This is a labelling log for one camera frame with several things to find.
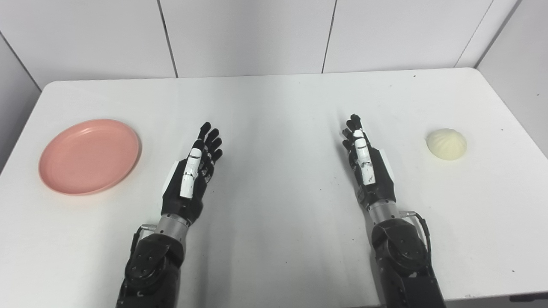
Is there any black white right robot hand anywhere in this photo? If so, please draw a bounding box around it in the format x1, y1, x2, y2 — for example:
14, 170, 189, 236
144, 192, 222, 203
341, 114, 397, 210

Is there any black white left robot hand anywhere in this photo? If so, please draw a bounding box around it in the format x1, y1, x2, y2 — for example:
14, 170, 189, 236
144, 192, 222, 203
161, 122, 223, 225

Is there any cream steamed bun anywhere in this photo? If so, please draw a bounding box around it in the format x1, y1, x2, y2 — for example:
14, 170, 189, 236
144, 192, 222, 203
426, 128, 468, 161

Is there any pink round plate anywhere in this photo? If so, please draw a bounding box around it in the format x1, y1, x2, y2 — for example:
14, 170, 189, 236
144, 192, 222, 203
38, 119, 142, 196

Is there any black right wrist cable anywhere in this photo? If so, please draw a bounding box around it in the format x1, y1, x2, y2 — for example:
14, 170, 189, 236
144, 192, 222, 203
400, 210, 433, 258

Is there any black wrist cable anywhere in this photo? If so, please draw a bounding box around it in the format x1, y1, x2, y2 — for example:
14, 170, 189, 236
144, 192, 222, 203
130, 224, 155, 254
400, 210, 433, 258

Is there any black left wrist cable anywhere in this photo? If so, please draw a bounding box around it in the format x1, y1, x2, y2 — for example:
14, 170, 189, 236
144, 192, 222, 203
130, 224, 155, 254

